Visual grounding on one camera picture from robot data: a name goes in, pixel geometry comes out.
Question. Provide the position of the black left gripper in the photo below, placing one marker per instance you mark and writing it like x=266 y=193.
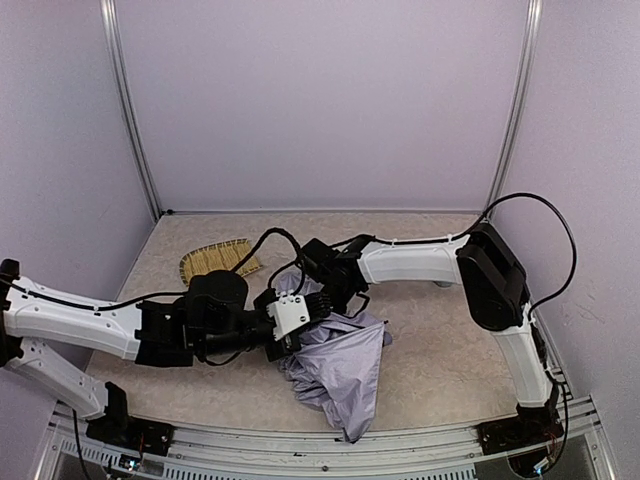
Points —
x=276 y=347

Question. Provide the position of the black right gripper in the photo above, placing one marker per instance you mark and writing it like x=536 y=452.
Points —
x=340 y=293

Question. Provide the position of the lilac folding umbrella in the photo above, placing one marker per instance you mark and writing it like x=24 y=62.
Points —
x=337 y=370

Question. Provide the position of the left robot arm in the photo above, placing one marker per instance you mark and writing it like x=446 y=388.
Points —
x=209 y=318

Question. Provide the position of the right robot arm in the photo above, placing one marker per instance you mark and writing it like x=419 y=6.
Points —
x=492 y=278

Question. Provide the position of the woven bamboo tray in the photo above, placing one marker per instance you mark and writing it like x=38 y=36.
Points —
x=219 y=256

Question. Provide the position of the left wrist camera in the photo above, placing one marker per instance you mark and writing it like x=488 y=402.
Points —
x=289 y=313

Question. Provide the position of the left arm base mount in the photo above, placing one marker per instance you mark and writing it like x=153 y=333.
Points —
x=137 y=434

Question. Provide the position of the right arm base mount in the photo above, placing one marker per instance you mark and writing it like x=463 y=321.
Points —
x=528 y=427

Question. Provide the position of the right aluminium corner post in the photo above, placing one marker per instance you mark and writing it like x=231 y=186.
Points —
x=523 y=74

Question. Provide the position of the aluminium corner post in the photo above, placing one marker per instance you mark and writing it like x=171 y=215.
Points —
x=115 y=47
x=523 y=74

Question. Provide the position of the aluminium front rail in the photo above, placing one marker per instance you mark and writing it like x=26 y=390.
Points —
x=199 y=452

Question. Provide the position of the left aluminium corner post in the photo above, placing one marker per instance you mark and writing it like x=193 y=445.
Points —
x=115 y=47

